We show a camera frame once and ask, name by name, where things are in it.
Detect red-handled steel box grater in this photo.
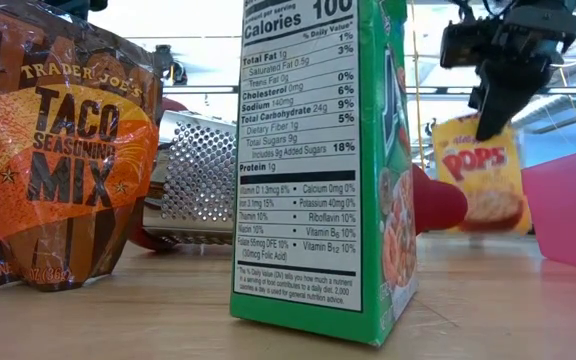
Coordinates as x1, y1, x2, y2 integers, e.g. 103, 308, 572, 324
130, 97, 469, 252

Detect Taco Seasoning Mix packet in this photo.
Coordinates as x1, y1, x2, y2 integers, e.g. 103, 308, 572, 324
0, 0, 164, 292

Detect green cereal box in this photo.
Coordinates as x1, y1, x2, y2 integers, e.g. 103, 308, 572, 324
229, 0, 419, 348

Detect yellow Corn Pops cereal box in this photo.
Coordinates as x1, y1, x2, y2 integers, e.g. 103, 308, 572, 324
430, 113, 533, 236

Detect pink plastic bin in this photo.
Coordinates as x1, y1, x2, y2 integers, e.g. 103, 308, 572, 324
520, 144, 576, 275

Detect yellow hanging cable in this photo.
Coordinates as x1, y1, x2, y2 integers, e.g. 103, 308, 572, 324
410, 0, 427, 166

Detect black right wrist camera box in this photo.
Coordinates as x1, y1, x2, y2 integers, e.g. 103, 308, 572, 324
440, 18, 502, 70

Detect long ceiling light strip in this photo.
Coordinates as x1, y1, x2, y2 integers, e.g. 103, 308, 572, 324
162, 84, 576, 99

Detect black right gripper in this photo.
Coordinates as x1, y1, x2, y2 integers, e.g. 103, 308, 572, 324
467, 0, 576, 141

